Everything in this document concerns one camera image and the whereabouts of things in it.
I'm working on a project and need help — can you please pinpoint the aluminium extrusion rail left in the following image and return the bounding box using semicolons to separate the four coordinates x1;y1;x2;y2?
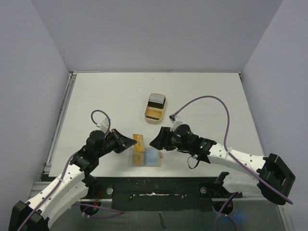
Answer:
45;72;77;167

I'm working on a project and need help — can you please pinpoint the beige leather card holder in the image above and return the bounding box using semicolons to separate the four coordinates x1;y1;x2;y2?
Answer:
128;147;164;167

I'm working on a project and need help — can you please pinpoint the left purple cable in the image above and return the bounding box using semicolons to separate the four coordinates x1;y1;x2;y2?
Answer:
14;110;125;231

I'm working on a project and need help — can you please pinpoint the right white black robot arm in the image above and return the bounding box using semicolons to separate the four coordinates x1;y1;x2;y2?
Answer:
150;124;295;205

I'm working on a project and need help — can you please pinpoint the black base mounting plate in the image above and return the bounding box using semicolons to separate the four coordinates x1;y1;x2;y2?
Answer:
81;177;231;212

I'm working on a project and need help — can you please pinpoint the stack of credit cards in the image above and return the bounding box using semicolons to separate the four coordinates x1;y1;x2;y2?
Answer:
148;93;166;109

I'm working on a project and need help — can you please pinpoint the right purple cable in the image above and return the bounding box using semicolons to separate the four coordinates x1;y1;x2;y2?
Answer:
169;95;294;231

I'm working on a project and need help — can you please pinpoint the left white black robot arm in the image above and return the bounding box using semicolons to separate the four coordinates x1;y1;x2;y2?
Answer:
9;129;137;231

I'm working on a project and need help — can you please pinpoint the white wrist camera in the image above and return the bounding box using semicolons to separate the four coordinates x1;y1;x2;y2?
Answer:
96;118;110;133
169;114;183;132

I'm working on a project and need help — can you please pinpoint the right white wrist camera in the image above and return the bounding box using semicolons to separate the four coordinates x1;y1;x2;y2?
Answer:
169;114;183;132

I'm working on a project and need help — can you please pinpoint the short black cable loop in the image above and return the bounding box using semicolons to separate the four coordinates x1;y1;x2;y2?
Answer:
187;155;200;169

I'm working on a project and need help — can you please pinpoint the gold credit card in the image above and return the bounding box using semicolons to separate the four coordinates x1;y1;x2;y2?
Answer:
131;151;145;166
133;134;145;152

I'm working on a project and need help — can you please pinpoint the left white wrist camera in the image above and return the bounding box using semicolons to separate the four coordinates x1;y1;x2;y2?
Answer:
96;118;110;133

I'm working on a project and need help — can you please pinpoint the purple cable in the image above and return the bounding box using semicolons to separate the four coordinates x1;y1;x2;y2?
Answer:
169;95;294;231
14;110;125;231

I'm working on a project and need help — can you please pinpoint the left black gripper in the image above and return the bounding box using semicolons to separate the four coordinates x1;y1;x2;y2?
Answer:
96;128;137;158

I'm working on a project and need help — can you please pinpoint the tan oval wooden tray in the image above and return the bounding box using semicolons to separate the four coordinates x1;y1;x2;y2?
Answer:
144;102;166;124

